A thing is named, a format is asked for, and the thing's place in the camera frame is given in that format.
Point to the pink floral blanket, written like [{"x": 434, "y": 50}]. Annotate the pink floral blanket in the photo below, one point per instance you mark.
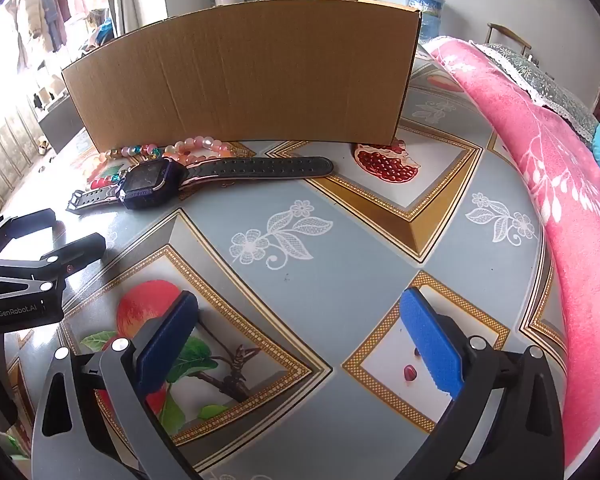
[{"x": 555, "y": 185}]

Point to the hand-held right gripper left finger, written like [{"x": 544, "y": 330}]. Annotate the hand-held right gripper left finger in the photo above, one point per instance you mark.
[{"x": 167, "y": 342}]

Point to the assorted clothes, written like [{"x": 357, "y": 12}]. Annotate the assorted clothes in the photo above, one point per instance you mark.
[{"x": 35, "y": 10}]

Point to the brown cardboard box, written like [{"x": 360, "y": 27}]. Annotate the brown cardboard box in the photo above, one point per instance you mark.
[{"x": 240, "y": 75}]

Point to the grey floral lace pillow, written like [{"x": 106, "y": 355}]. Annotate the grey floral lace pillow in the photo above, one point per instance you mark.
[{"x": 540, "y": 80}]

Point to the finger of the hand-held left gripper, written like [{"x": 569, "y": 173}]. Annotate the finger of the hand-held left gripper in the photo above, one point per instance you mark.
[
  {"x": 30, "y": 222},
  {"x": 80, "y": 249}
]

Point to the blue water bottle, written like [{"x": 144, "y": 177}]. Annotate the blue water bottle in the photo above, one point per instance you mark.
[{"x": 425, "y": 10}]

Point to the wooden chair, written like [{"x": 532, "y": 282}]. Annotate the wooden chair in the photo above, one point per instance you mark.
[{"x": 505, "y": 32}]

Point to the dark grey board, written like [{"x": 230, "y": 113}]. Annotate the dark grey board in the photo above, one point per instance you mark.
[{"x": 62, "y": 122}]

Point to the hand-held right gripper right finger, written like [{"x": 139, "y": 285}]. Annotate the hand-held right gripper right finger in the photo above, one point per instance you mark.
[{"x": 430, "y": 345}]

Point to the black smartwatch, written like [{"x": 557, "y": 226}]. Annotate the black smartwatch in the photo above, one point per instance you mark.
[{"x": 152, "y": 182}]

